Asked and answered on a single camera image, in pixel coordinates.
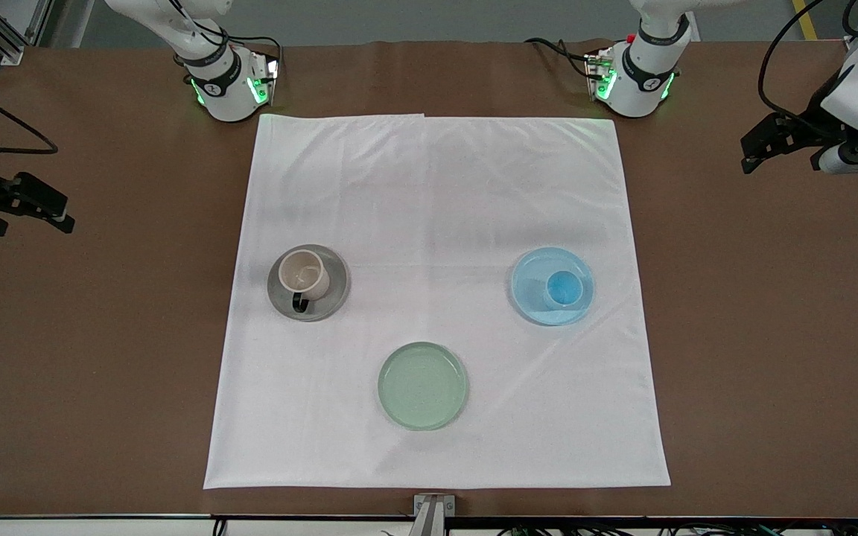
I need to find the white mug with black handle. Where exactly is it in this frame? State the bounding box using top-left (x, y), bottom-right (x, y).
top-left (279, 249), bottom-right (331, 315)

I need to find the light blue plastic cup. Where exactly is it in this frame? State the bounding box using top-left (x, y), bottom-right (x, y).
top-left (544, 270), bottom-right (585, 310)

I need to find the light blue round plate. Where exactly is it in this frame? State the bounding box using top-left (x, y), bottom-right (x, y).
top-left (511, 247), bottom-right (596, 327)

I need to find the gray round plate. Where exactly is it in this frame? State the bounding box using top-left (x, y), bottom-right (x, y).
top-left (267, 244), bottom-right (350, 322)

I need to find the pale green round plate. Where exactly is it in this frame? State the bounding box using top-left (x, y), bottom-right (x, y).
top-left (378, 342), bottom-right (469, 431)

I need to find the white square cloth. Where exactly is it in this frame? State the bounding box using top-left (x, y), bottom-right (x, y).
top-left (203, 113), bottom-right (672, 490)

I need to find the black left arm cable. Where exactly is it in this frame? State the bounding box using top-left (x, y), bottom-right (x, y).
top-left (758, 0), bottom-right (847, 131)

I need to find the black left base cable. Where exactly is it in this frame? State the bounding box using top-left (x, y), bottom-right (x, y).
top-left (524, 37), bottom-right (598, 80)

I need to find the black base cable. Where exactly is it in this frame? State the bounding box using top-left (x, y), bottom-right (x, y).
top-left (524, 37), bottom-right (598, 80)
top-left (172, 0), bottom-right (285, 84)

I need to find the black right base cable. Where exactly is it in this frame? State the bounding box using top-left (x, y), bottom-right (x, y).
top-left (172, 0), bottom-right (285, 84)

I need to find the metal table edge bracket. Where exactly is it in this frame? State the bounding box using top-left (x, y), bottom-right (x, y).
top-left (413, 494), bottom-right (457, 536)

